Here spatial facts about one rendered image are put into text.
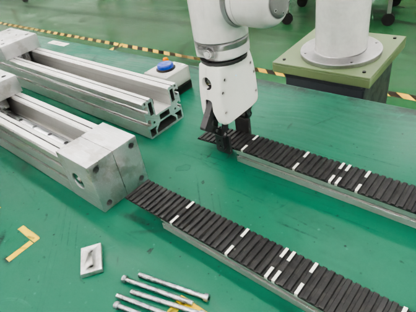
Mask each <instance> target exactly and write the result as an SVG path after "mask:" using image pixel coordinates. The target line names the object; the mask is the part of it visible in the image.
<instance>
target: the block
mask: <svg viewBox="0 0 416 312"><path fill-rule="evenodd" d="M56 154H57V156H58V158H59V161H60V162H61V165H62V166H63V168H64V171H65V173H66V175H67V177H68V179H69V181H70V184H71V186H72V188H73V190H74V192H75V193H76V194H77V195H78V196H80V197H81V198H83V199H85V200H86V201H88V202H89V203H91V204H93V205H94V206H95V207H98V208H99V209H100V210H102V211H104V212H106V211H108V210H109V209H111V208H112V207H113V206H114V205H115V204H117V203H118V202H119V201H120V200H122V199H123V198H125V197H126V196H127V195H128V194H129V193H131V192H132V191H134V190H135V189H136V188H137V187H139V186H140V185H141V184H142V183H144V182H145V181H146V180H148V179H149V178H148V176H147V172H146V170H145V166H144V162H143V160H142V156H141V153H140V150H139V146H138V144H137V141H136V137H135V135H132V134H130V133H128V132H125V131H122V130H120V129H118V128H115V127H113V126H110V125H108V124H106V123H101V124H99V125H98V126H96V127H94V128H93V129H91V130H90V131H88V132H86V133H85V134H83V135H81V136H80V137H78V138H77V139H75V140H73V141H72V142H70V143H68V144H66V145H65V146H63V147H62V148H60V149H58V150H57V151H56Z"/></svg>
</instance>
